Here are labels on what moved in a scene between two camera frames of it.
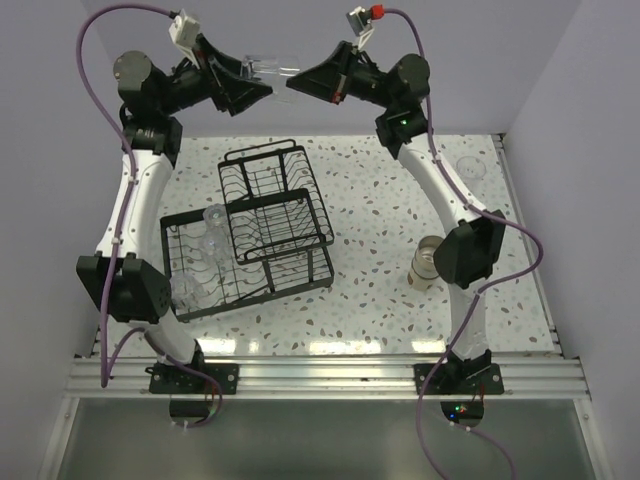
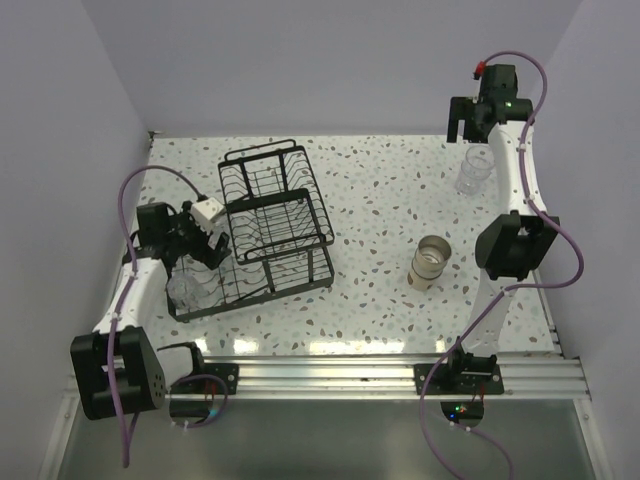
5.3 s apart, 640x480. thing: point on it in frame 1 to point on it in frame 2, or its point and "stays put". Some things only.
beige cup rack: x=423 y=259 stays put
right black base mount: x=489 y=381 stays put
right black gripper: x=328 y=80 to x=462 y=109
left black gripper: x=236 y=92 to x=212 y=258
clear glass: x=186 y=291 stays put
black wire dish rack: x=268 y=237 stays put
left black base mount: x=170 y=378 stays put
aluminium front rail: x=325 y=377 stays put
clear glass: x=271 y=70 to x=479 y=162
